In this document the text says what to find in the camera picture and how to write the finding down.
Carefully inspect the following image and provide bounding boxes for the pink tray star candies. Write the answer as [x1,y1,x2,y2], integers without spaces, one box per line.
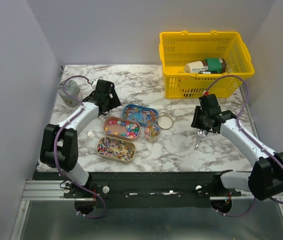
[103,116,141,142]

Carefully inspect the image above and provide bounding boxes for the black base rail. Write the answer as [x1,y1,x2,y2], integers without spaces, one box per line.
[31,171,274,209]

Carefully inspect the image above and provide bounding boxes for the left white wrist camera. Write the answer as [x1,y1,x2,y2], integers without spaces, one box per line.
[91,77,103,90]

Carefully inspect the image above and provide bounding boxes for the clear glass jar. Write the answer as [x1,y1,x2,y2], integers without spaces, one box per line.
[144,124,161,143]

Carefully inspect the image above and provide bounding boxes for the yellow plastic basket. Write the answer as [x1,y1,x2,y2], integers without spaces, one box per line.
[159,31,255,99]

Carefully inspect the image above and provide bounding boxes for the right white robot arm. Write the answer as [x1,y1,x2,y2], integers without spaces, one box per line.
[191,94,283,201]

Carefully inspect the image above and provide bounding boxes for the grey drawstring pouch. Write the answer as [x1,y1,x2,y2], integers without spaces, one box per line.
[57,79,83,107]

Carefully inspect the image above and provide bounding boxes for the blue tray clear lollipops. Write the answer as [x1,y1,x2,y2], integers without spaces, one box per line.
[122,104,159,127]

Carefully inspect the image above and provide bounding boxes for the aluminium frame rail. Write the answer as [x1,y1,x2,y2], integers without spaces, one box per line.
[22,176,283,201]

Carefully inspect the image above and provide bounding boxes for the silver metal scoop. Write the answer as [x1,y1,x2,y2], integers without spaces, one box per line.
[195,129,208,149]

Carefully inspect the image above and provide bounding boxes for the green brown bottle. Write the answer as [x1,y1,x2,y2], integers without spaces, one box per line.
[184,58,227,74]

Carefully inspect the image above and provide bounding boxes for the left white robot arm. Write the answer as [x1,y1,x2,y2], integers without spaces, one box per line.
[39,79,121,198]

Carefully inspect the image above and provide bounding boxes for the beige tray rainbow lollipops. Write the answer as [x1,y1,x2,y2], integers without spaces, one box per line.
[96,136,136,163]

